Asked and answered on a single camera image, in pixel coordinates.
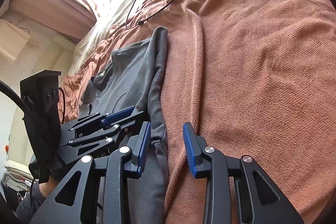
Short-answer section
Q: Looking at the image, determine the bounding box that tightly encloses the grey t-shirt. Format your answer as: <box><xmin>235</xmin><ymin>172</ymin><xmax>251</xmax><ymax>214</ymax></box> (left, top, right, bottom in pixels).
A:
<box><xmin>81</xmin><ymin>27</ymin><xmax>169</xmax><ymax>224</ymax></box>

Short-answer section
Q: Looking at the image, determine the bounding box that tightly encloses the cream hanging cloth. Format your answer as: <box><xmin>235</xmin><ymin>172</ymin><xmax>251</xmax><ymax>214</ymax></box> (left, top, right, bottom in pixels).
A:
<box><xmin>0</xmin><ymin>19</ymin><xmax>38</xmax><ymax>62</ymax></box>

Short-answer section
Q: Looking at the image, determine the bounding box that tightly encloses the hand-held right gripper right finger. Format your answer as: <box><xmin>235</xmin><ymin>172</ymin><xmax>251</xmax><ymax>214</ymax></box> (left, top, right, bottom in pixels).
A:
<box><xmin>183</xmin><ymin>122</ymin><xmax>305</xmax><ymax>224</ymax></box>

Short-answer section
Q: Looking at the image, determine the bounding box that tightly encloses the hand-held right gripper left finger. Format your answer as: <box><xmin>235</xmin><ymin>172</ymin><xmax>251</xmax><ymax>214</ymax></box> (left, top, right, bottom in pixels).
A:
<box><xmin>29</xmin><ymin>122</ymin><xmax>152</xmax><ymax>224</ymax></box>

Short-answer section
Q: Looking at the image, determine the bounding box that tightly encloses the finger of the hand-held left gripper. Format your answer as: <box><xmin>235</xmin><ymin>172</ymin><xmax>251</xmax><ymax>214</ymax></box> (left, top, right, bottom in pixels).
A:
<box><xmin>70</xmin><ymin>106</ymin><xmax>136</xmax><ymax>132</ymax></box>
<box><xmin>67</xmin><ymin>111</ymin><xmax>148</xmax><ymax>148</ymax></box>

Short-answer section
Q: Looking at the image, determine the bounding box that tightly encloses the cream bed sheet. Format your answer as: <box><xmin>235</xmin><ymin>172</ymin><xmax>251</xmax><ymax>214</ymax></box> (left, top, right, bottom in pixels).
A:
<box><xmin>70</xmin><ymin>0</ymin><xmax>218</xmax><ymax>69</ymax></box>

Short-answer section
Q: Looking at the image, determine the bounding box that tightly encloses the orange-brown blanket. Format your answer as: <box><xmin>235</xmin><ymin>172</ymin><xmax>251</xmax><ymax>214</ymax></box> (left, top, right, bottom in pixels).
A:
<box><xmin>58</xmin><ymin>0</ymin><xmax>336</xmax><ymax>224</ymax></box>

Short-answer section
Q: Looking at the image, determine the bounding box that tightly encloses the thick black gripper cable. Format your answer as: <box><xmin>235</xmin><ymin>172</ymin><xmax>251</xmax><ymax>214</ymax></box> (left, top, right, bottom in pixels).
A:
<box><xmin>0</xmin><ymin>79</ymin><xmax>36</xmax><ymax>122</ymax></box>

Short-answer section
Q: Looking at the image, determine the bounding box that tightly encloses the cream padded headboard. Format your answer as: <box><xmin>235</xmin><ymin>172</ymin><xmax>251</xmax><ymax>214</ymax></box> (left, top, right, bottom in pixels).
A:
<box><xmin>4</xmin><ymin>30</ymin><xmax>84</xmax><ymax>180</ymax></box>

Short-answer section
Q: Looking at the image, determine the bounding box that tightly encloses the pink curtain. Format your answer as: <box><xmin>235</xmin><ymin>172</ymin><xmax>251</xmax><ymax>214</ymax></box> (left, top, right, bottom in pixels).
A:
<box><xmin>10</xmin><ymin>0</ymin><xmax>101</xmax><ymax>43</ymax></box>

